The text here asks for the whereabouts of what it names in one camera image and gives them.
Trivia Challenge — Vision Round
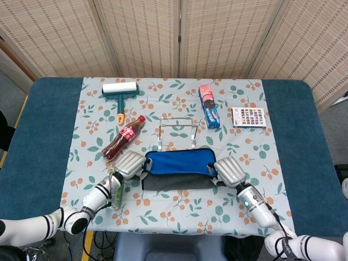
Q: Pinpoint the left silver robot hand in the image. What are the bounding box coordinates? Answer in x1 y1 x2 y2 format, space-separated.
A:
114 151 153 182

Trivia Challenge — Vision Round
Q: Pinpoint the black box on floor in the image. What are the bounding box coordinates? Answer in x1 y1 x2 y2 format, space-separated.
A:
333 164 348 191

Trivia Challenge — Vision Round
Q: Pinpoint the blue pink cookie box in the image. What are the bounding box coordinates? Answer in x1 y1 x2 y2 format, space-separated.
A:
198 84 221 129

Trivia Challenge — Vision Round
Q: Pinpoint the black bag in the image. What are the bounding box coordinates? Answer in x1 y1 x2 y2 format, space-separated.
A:
225 235 266 261

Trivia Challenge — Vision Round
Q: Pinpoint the teal table cover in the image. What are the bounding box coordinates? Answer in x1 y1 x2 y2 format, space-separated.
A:
0 77 348 237

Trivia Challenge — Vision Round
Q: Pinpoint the chrome chair base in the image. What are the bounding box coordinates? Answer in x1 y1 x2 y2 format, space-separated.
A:
24 239 55 261

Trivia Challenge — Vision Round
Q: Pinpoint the cola bottle with red cap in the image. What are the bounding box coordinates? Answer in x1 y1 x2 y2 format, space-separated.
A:
101 115 147 163

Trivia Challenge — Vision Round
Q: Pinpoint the teal lint roller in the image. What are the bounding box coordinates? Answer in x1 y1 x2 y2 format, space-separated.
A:
101 81 140 125

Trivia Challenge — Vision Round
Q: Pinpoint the black floor cable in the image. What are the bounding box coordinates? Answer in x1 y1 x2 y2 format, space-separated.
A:
94 231 118 261

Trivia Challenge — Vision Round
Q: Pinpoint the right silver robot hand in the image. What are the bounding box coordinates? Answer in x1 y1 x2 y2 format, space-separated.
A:
207 157 247 190

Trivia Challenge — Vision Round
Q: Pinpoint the green drink can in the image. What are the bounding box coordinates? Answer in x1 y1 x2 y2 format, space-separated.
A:
108 168 125 210

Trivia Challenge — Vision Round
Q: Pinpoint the black object beside table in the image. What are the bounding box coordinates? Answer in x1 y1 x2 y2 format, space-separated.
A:
0 110 17 150

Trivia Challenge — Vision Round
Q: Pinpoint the blue cloth with black back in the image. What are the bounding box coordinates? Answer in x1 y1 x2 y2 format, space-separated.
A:
141 148 218 192

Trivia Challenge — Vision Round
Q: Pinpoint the woven folding screen panel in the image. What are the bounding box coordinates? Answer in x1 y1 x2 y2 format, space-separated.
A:
248 0 348 114
0 0 120 78
179 0 290 79
94 0 182 78

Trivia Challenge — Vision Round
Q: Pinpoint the floral leaf print tablecloth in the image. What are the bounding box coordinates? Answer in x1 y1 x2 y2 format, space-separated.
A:
56 77 296 237

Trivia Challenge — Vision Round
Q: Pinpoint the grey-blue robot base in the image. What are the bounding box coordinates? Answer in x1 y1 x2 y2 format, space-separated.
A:
113 233 226 261

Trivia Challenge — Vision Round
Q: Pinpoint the silver metal rack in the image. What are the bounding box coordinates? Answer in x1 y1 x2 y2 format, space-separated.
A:
157 116 198 152

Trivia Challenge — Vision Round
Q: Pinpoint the flat box with colourful squares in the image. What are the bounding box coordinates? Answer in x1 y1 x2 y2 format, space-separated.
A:
231 107 266 128

